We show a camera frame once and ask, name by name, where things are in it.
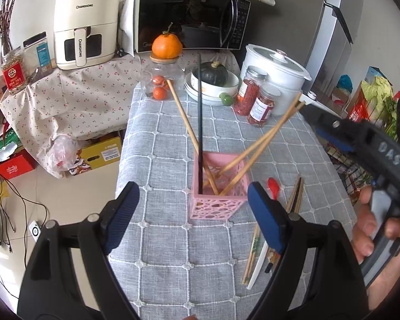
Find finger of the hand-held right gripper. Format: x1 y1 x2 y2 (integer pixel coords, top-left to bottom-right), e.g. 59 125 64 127
300 102 365 134
315 127 357 155

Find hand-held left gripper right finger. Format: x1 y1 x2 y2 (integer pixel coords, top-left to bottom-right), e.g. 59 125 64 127
247 182 369 320

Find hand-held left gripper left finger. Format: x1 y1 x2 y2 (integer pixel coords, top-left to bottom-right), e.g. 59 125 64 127
17 182 142 320

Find red spoon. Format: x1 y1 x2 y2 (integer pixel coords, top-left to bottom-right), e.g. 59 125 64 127
267 177 283 202

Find wooden chopstick with green print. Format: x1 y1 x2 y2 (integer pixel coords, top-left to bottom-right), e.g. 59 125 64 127
242 175 301 285
245 175 304 281

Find dark brown chopstick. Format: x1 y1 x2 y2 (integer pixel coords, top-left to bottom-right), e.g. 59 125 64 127
291 176 305 214

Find pink perforated utensil holder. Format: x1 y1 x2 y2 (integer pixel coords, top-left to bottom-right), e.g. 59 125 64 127
189 151 249 222

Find white spoon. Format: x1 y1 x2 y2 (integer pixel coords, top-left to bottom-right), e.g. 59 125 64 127
247 238 270 290

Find person's right hand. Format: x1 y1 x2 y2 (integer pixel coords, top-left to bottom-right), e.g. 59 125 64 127
351 187 400 310

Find red snack package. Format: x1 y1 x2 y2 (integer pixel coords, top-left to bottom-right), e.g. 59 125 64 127
348 90 370 121

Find blue plastic bag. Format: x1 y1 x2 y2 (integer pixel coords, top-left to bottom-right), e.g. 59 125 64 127
337 75 354 92

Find napa cabbage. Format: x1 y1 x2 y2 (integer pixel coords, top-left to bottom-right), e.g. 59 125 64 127
362 76 399 141

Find white electric cooking pot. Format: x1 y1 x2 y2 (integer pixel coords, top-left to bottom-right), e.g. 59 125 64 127
241 44 325 117

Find short plastic jar dried fruit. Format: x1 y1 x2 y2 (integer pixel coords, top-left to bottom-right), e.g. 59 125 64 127
247 85 275 128

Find yellow cardboard box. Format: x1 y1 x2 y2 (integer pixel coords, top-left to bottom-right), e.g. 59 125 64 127
68 136 123 177

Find grey quilted tablecloth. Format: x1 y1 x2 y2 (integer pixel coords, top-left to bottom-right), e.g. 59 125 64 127
115 51 357 320

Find tall plastic jar red berries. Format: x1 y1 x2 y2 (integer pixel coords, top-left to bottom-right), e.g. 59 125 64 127
233 66 268 117

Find clear plastic bag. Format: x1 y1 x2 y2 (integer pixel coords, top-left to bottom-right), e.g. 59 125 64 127
48 134 82 174

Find small white device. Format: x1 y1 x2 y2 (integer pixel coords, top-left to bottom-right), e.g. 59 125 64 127
28 221 43 241

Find white bowl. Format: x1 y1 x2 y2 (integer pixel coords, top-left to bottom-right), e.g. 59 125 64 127
191 67 240 96

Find silver refrigerator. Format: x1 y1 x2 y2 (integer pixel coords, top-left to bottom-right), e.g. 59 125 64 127
302 0 367 107

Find black chopstick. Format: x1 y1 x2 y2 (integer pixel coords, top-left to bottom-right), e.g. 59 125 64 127
196 53 205 195

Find red box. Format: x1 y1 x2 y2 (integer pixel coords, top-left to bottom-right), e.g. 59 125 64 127
0 155 37 182

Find cherry print tablecloth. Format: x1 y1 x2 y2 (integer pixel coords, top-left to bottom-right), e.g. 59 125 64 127
0 51 241 179

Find dark green kabocha squash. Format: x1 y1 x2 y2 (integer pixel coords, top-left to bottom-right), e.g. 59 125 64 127
200 61 228 85

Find white dish with green knob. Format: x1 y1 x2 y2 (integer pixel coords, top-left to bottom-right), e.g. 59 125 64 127
184 73 237 107

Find green printed bag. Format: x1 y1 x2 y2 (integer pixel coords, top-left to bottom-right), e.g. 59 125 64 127
0 130 17 161

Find glass jar with bamboo lid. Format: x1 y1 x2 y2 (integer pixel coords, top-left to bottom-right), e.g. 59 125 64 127
141 53 186 101

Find large orange with stem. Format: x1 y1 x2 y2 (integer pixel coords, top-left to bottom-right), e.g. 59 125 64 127
151 23 183 59

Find black microwave oven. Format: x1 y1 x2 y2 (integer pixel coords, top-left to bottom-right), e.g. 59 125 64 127
133 0 252 54

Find clear container with black lid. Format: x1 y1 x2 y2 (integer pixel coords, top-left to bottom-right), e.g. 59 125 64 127
22 31 54 81

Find clear jar with red label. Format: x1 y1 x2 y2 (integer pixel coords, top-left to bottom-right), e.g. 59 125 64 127
0 47 30 94

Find cream air fryer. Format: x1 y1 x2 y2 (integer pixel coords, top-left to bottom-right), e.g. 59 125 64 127
53 0 121 70

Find black wire basket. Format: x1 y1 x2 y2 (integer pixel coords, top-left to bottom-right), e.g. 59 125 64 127
327 140 374 207

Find black cables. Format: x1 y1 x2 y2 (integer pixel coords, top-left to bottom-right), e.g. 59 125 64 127
0 160 50 254

